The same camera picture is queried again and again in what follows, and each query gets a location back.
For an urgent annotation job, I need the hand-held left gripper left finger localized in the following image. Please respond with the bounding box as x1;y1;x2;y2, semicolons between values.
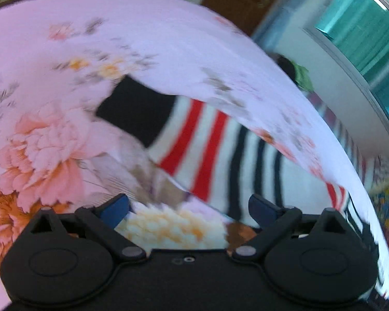
28;193;147;261

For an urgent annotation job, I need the window with teal glass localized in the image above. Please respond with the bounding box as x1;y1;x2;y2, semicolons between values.
304;0;389;145

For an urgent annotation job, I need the striped mattress cover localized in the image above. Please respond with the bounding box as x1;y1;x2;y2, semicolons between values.
308;90;378;177

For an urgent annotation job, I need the pink floral bed sheet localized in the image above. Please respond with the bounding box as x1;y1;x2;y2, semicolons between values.
0;0;389;311

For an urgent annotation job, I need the red black white striped sweater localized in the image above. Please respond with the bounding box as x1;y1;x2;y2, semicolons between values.
95;74;389;299

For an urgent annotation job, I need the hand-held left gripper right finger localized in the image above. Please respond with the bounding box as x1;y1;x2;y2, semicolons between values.
232;194;355;262

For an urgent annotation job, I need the dark cloth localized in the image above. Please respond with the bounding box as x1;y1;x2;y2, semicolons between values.
275;54;299;86

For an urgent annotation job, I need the colourful patterned pillow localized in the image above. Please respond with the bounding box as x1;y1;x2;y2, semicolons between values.
369;158;389;235

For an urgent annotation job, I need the green cloth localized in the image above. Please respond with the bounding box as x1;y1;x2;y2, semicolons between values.
293;65;314;92

